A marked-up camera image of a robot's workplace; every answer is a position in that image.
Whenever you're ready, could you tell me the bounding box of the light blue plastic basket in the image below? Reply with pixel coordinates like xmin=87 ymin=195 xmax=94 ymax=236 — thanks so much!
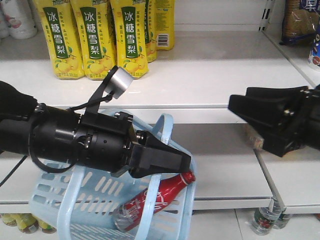
xmin=28 ymin=108 xmax=197 ymax=240

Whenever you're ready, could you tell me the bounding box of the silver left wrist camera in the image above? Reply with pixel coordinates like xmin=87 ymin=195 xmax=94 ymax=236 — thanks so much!
xmin=103 ymin=65 xmax=135 ymax=99

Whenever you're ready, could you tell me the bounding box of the yellow pear carton rear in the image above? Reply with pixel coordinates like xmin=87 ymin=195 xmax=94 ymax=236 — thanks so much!
xmin=144 ymin=0 xmax=157 ymax=63

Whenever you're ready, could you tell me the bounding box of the white peach drink bottle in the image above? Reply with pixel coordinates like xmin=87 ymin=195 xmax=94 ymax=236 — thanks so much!
xmin=0 ymin=0 xmax=38 ymax=40

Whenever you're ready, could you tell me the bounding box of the red aluminium coke bottle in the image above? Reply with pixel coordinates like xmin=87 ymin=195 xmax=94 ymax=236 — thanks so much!
xmin=112 ymin=170 xmax=196 ymax=232

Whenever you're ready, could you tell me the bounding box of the yellow pear drink carton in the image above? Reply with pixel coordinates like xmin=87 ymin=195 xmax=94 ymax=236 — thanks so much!
xmin=70 ymin=0 xmax=117 ymax=81
xmin=33 ymin=0 xmax=85 ymax=80
xmin=110 ymin=0 xmax=149 ymax=79

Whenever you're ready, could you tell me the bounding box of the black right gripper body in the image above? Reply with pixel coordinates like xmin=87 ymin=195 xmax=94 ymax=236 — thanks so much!
xmin=262 ymin=88 xmax=320 ymax=157

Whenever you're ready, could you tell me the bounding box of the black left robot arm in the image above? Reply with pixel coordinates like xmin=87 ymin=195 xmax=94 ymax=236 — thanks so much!
xmin=0 ymin=82 xmax=191 ymax=179

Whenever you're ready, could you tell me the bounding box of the yellow boxed snack pack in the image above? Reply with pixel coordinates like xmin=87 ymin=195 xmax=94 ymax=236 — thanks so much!
xmin=244 ymin=124 xmax=264 ymax=150

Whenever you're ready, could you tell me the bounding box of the dark blue biscuit bag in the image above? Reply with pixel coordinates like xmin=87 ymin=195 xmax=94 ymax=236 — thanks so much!
xmin=281 ymin=0 xmax=320 ymax=46

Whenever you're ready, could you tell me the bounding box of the yellow pear carton barcode side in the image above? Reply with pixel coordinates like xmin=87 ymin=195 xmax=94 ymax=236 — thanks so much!
xmin=155 ymin=0 xmax=175 ymax=51

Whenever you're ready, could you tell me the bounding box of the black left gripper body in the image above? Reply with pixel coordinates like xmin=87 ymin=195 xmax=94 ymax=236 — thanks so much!
xmin=77 ymin=111 xmax=136 ymax=178

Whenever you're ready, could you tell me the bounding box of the clear water bottle red label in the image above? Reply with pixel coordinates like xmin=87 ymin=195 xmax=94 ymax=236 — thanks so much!
xmin=251 ymin=207 xmax=281 ymax=236

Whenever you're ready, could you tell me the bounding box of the white metal shelf unit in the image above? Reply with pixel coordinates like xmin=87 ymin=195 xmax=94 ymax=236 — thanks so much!
xmin=0 ymin=0 xmax=320 ymax=240

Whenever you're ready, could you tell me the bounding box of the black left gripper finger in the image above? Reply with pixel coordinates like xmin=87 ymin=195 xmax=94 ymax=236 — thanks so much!
xmin=136 ymin=130 xmax=179 ymax=153
xmin=128 ymin=145 xmax=191 ymax=178

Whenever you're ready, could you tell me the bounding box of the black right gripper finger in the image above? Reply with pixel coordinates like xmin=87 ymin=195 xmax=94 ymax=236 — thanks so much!
xmin=228 ymin=94 xmax=290 ymax=137
xmin=244 ymin=86 xmax=309 ymax=100

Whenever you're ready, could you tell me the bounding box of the yellow lemon tea bottle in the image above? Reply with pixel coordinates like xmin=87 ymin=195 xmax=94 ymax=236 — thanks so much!
xmin=15 ymin=213 xmax=39 ymax=234
xmin=0 ymin=213 xmax=17 ymax=227
xmin=34 ymin=217 xmax=57 ymax=234

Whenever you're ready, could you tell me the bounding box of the blue white snack pack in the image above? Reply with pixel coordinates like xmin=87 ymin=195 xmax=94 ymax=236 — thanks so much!
xmin=307 ymin=25 xmax=320 ymax=72

